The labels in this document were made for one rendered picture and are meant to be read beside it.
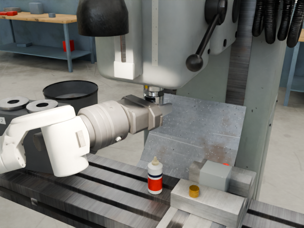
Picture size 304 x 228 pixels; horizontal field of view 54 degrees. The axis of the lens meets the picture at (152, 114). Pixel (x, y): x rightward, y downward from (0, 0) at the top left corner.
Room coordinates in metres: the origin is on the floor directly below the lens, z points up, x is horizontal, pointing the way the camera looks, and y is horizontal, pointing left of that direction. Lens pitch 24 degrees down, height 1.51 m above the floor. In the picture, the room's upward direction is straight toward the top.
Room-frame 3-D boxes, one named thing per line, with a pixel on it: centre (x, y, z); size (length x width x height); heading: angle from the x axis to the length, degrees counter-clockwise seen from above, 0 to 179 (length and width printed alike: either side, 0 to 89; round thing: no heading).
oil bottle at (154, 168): (0.68, -0.01, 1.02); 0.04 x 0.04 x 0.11
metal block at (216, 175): (0.58, -0.15, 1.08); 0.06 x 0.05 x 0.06; 62
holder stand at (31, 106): (0.84, 0.37, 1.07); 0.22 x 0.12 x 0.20; 75
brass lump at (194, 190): (0.53, -0.09, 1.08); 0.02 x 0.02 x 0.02
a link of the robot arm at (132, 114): (0.58, 0.06, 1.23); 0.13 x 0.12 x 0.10; 43
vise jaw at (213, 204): (0.53, -0.12, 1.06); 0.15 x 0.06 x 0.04; 62
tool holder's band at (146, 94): (0.65, 0.00, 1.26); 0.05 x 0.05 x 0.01
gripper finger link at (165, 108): (0.62, -0.03, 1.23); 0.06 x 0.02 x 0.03; 133
